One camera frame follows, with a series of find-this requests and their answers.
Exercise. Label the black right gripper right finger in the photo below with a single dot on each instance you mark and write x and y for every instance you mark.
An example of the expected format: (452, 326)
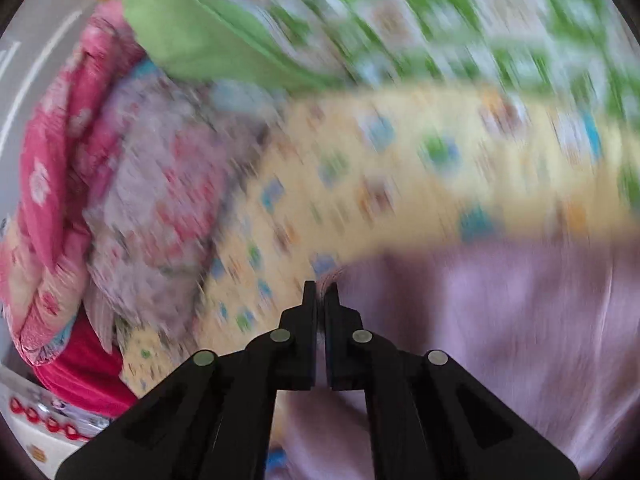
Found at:
(357, 359)

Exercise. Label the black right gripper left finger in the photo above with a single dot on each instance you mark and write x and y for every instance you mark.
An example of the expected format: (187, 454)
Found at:
(283, 359)

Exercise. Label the mauve knit sweater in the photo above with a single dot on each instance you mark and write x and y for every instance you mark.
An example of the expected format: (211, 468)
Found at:
(551, 328)

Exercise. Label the yellow cartoon bear bedsheet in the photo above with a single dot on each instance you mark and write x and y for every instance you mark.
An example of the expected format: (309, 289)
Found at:
(412, 169)

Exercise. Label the red cloth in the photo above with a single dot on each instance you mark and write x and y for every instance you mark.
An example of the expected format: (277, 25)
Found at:
(85, 375)

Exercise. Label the grey pink floral cloth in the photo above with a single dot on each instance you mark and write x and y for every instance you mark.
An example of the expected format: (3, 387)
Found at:
(183, 149)

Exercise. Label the white patterned storage box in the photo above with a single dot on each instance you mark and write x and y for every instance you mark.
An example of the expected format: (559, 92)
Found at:
(48, 429)

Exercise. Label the pink floral blanket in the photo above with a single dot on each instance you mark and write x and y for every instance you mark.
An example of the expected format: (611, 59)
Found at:
(64, 163)

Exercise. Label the green white checked quilt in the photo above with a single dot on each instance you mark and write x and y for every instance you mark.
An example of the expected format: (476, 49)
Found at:
(581, 49)

